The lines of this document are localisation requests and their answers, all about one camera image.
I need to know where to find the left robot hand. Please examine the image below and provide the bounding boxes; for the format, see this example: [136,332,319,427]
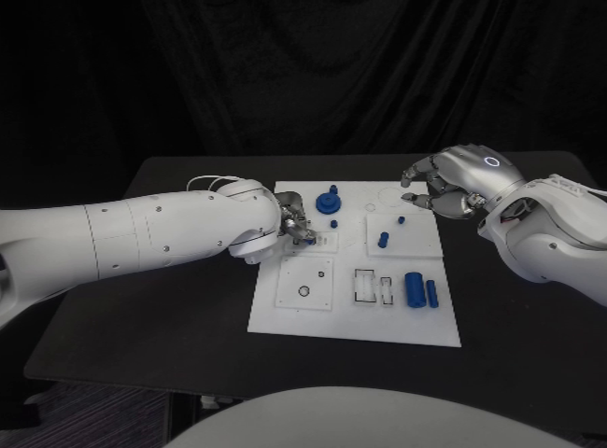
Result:
[272,190,319,245]

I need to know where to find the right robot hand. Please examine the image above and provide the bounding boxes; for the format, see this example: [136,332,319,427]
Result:
[399,143,529,220]

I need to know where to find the white task board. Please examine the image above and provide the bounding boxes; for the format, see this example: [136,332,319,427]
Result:
[246,180,462,348]

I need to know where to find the blue gear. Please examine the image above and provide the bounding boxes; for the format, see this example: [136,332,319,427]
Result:
[314,190,342,215]

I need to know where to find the thick blue cylinder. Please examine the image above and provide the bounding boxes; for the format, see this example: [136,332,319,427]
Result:
[403,272,428,309]

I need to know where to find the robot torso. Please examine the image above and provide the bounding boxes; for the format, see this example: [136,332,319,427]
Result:
[158,385,585,448]

